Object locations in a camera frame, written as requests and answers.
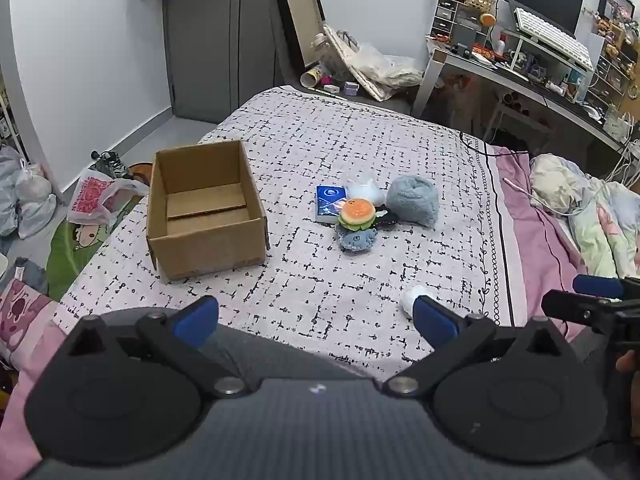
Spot white charging cable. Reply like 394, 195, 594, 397
502, 177, 583, 217

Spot white keyboard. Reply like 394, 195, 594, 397
514, 6, 596, 72

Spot white stuffed plastic bags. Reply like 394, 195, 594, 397
0, 145, 58, 238

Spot pair of sneakers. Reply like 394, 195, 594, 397
90, 150, 133, 181

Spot large dark picture frame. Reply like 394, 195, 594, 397
272, 0, 326, 72

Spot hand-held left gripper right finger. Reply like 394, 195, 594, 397
384, 296, 571, 400

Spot brown cardboard box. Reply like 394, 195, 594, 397
146, 139, 271, 282

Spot white soft ball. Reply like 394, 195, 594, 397
400, 285, 436, 318

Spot cardboard tube can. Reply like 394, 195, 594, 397
300, 62, 326, 88

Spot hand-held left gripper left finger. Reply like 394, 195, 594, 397
65, 296, 261, 401

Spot person's right hand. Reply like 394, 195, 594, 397
616, 350, 640, 376

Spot clear plastic bag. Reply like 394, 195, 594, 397
350, 42, 426, 88

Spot black cable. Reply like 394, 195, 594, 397
459, 131, 532, 157

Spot hamburger plush toy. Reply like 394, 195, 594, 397
338, 198, 377, 233

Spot white desk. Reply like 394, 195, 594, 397
411, 35, 640, 161

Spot small drawer organiser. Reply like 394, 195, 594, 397
431, 0, 493, 41

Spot pink cartoon cushion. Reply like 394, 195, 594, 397
0, 280, 61, 366

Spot green cartoon floor mat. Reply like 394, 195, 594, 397
47, 192, 146, 301

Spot pastel floral quilt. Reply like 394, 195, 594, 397
530, 154, 640, 281

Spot grey wardrobe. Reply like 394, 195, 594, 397
162, 0, 281, 123

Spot small blue denim plush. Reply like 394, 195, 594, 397
336, 226, 379, 252

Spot blue tissue pack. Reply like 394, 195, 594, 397
316, 185, 348, 225

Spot grey fluffy plush toy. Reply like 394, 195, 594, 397
386, 175, 440, 227

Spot red white plastic bag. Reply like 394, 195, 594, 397
67, 169, 151, 226

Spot pink bed sheet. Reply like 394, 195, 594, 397
490, 145, 601, 343

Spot beige tote bag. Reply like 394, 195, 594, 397
322, 24, 396, 101

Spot white fluffy soft item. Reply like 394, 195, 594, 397
345, 175, 386, 203

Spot black lace cloth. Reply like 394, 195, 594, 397
372, 203, 401, 227

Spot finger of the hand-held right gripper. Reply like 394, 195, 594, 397
541, 288, 608, 334
572, 274, 640, 302

